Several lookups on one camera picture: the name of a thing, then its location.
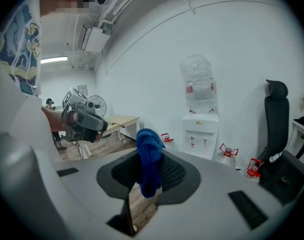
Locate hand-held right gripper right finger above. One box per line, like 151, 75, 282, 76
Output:
156, 149, 202, 206

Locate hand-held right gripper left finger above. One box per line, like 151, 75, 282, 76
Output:
96, 148, 142, 201

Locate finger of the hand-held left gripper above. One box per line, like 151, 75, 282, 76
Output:
98, 119, 109, 135

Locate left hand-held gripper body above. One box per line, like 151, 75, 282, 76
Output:
61, 87, 109, 144

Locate blue object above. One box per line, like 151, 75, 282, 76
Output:
135, 128, 166, 199

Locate white water dispenser cabinet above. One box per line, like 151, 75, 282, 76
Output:
181, 112, 220, 160

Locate person's left forearm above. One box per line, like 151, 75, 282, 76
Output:
41, 106, 67, 133

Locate large inverted clear water bottle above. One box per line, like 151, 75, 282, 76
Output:
179, 53, 217, 114

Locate person's left hand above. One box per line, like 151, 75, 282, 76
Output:
66, 112, 80, 127

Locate light wooden desk white legs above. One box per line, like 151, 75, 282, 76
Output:
100, 115, 140, 142

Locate white standing fan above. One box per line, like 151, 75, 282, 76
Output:
88, 94, 112, 139

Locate wooden planks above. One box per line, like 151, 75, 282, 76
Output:
75, 140, 93, 160

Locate ceiling tube light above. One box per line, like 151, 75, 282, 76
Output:
40, 55, 69, 65

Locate white ceiling air conditioner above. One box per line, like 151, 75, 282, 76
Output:
78, 24, 111, 54

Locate small clear plastic bottle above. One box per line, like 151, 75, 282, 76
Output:
268, 152, 283, 163

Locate white printed t-shirt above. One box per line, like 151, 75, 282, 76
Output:
0, 0, 55, 151

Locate black office chair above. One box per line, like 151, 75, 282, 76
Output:
256, 78, 304, 206

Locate white ceiling pipes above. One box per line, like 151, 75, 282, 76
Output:
96, 0, 147, 26

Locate small white table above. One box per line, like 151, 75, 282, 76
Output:
289, 120, 304, 165

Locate white wall notice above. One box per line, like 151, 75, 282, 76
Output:
77, 84, 89, 97

